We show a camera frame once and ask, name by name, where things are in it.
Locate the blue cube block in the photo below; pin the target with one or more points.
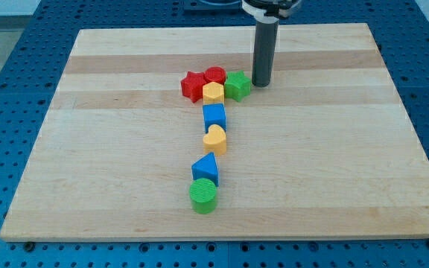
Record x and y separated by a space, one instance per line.
214 114

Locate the green star block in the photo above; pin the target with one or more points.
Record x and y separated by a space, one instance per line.
237 85

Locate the yellow heart block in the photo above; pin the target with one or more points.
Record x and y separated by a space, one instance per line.
214 141

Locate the yellow hexagon block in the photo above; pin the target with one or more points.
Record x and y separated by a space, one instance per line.
213 92

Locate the blue triangle block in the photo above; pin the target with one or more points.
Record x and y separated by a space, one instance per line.
206 168

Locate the red cylinder block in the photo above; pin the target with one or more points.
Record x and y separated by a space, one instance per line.
215 74

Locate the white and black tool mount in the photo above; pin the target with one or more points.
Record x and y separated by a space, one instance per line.
271 9

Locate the wooden board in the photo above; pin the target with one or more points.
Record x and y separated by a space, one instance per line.
325 152

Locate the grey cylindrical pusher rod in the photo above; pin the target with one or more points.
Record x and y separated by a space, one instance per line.
263 52

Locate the red star block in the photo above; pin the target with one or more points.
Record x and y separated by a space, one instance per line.
192 85

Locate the green cylinder block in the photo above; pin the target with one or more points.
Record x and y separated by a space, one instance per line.
203 196

